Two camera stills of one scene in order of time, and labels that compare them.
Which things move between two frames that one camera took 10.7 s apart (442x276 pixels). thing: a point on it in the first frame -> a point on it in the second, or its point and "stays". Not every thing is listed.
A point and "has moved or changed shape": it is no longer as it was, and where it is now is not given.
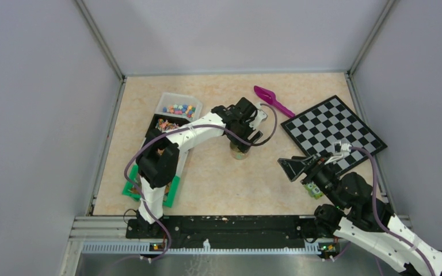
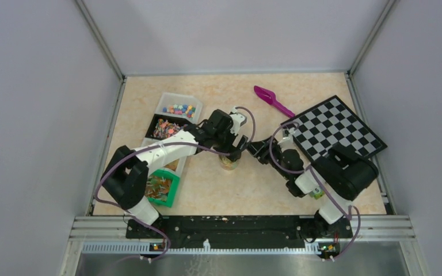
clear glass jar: [237, 153] has moved or changed shape
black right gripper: [293, 168] -> [259, 149]
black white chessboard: [319, 127] stays
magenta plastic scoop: [270, 96] stays
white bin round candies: [179, 106] stays
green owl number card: [314, 191] stays
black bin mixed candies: [162, 123] stays
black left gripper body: [240, 138] -> [224, 141]
